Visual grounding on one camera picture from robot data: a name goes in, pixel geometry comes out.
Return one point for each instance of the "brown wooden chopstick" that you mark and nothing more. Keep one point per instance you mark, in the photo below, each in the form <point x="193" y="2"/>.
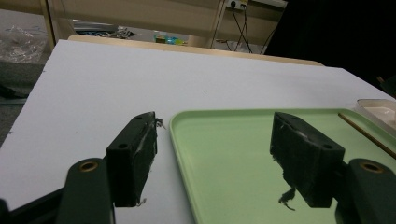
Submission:
<point x="367" y="135"/>

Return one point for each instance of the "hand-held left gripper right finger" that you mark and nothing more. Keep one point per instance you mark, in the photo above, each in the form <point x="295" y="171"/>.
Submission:
<point x="306" y="161"/>

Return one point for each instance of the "white wall socket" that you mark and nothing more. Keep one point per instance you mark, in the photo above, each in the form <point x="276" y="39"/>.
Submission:
<point x="236" y="3"/>

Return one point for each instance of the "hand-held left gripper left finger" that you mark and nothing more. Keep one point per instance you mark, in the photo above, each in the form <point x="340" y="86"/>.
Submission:
<point x="130" y="165"/>

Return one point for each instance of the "dark curtain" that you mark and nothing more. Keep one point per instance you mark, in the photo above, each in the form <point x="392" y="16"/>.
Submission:
<point x="336" y="31"/>

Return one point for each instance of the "green plastic tray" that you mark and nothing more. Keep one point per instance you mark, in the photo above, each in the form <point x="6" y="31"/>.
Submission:
<point x="230" y="161"/>

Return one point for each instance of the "colourful small boxes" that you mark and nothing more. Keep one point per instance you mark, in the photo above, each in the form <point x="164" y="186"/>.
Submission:
<point x="169" y="39"/>

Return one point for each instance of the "beige wooden table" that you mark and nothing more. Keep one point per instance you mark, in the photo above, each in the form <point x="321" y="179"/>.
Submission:
<point x="186" y="49"/>

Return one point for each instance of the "pile of silver and blue packets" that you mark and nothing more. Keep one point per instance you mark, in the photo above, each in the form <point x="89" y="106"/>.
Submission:
<point x="106" y="29"/>

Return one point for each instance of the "beige desk with legs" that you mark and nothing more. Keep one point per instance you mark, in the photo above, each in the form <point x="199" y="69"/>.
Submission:
<point x="140" y="14"/>

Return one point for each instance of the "white rectangular dish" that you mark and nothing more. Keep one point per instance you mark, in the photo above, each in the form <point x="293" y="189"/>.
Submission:
<point x="381" y="113"/>

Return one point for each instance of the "clear plastic bag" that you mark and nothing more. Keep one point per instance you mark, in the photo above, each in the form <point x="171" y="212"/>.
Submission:
<point x="18" y="43"/>

